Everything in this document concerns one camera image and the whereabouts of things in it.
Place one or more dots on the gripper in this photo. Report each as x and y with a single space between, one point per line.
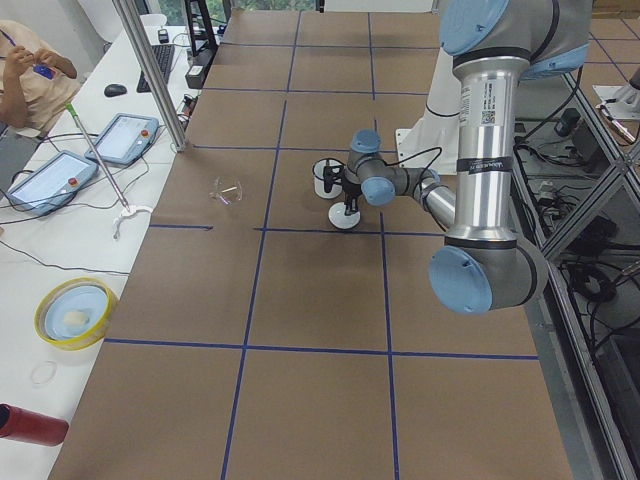
350 190

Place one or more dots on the white cup lid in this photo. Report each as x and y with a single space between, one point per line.
341 219

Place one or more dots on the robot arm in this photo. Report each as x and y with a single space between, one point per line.
483 264

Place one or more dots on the white enamel cup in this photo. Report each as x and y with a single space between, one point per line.
317 175

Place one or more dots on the far teach pendant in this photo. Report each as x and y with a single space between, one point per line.
126 138

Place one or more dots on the teach pendant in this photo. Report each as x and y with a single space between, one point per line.
126 138
53 184

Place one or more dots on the black computer mouse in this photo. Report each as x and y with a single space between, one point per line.
114 90

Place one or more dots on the near teach pendant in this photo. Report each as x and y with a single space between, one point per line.
53 184

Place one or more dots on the metal rod green tip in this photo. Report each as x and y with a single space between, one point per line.
120 195

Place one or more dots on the yellow tape roll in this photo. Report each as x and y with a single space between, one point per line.
75 314

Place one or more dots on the seated person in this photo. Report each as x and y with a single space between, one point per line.
37 82

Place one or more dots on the red bottle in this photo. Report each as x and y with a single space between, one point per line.
26 426

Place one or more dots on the aluminium frame post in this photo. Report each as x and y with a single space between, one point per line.
136 33

